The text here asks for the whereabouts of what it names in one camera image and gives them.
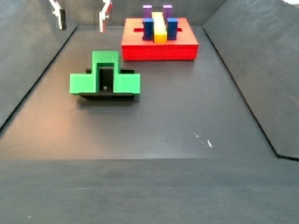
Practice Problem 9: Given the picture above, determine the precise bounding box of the black angle fixture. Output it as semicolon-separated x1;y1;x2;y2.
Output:
79;67;135;99

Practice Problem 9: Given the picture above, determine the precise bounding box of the left purple block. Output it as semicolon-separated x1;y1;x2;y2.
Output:
143;4;152;18

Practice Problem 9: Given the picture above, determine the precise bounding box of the blue block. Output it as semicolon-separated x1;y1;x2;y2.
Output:
143;18;155;40
167;17;177;40

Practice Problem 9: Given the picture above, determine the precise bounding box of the purple block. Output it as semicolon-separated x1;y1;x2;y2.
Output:
163;4;173;18
143;4;152;18

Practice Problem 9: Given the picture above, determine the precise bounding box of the left blue block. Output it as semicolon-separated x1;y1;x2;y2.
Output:
143;18;155;40

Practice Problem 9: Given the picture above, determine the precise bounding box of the yellow long bar block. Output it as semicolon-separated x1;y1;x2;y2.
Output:
152;12;167;44

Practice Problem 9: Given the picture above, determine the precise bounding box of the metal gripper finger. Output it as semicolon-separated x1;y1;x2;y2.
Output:
49;0;67;31
97;0;112;32

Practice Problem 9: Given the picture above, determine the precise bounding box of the red base board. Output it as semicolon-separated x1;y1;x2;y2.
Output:
121;17;199;61

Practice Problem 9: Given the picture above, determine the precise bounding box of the right purple block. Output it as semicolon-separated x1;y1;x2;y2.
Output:
163;4;173;18

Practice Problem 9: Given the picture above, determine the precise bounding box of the green bridge-shaped block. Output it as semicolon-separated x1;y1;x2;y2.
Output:
69;51;141;96

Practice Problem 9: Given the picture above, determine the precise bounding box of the right blue block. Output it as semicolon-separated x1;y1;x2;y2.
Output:
167;17;177;40

